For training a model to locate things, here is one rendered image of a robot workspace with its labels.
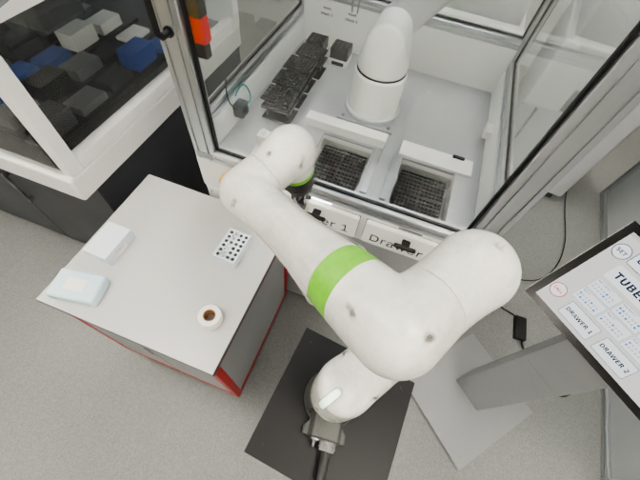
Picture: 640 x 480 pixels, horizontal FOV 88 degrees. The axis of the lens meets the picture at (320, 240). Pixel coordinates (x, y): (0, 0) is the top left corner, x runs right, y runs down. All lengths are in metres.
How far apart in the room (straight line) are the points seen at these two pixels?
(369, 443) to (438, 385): 0.97
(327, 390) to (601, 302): 0.75
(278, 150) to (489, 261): 0.43
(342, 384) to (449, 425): 1.22
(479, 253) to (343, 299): 0.19
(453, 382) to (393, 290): 1.58
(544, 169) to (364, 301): 0.61
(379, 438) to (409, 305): 0.68
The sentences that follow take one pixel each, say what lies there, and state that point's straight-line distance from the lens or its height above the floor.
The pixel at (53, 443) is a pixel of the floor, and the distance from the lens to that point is 2.08.
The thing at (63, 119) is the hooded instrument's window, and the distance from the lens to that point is 1.36.
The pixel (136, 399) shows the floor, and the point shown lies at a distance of 1.96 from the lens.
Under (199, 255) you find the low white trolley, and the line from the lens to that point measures 1.24.
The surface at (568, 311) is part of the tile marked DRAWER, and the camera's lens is 1.15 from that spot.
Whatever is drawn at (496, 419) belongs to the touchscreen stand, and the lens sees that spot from 2.05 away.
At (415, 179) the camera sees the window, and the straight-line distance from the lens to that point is 0.97.
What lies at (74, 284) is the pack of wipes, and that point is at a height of 0.81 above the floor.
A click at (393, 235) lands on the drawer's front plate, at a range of 1.12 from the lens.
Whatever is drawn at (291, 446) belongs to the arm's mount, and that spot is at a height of 0.81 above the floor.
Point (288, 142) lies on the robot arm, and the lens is 0.69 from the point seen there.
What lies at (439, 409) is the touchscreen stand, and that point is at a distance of 1.93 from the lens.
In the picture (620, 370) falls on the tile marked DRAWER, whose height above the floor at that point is 1.00.
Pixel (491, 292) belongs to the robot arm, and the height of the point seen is 1.43.
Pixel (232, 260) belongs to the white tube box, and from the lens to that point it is 1.19.
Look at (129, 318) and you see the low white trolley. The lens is 1.21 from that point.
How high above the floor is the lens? 1.81
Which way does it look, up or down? 58 degrees down
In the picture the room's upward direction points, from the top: 9 degrees clockwise
